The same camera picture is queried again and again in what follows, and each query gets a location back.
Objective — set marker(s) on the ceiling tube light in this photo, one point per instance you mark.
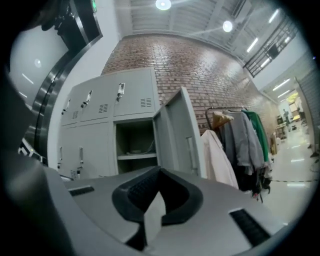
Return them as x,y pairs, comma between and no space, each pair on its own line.
273,15
252,45

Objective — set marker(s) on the round ceiling lamp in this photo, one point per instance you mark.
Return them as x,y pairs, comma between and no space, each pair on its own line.
163,4
227,26

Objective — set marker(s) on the pale pink coat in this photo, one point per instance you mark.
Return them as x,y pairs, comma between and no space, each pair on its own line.
217,160

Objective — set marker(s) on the green exit sign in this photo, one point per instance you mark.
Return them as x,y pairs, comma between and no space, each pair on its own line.
94,5

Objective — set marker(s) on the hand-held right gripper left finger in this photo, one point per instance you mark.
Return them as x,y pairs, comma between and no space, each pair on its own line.
120,197

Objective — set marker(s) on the black-headed locker key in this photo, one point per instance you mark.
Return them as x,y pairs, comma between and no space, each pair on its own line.
84,103
117,97

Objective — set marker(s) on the grey hooded jacket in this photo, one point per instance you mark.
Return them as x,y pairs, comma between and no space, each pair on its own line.
247,142

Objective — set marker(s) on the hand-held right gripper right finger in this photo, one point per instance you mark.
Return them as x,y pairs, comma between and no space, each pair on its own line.
200,212

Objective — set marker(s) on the grey metal locker cabinet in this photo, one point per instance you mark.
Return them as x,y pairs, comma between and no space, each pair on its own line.
135,105

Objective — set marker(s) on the steel door frame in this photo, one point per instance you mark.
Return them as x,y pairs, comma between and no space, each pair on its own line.
45,100

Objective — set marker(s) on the green garment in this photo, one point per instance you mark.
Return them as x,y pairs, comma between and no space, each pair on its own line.
261,135

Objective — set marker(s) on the black metal railing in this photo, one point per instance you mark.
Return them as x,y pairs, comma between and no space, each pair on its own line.
270,52

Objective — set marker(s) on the beige garment on wooden hanger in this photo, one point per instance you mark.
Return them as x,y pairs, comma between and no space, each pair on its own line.
221,117

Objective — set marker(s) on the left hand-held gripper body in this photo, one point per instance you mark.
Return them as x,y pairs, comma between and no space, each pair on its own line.
32,151

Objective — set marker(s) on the cardboard boxes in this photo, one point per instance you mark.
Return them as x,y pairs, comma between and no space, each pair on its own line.
273,145

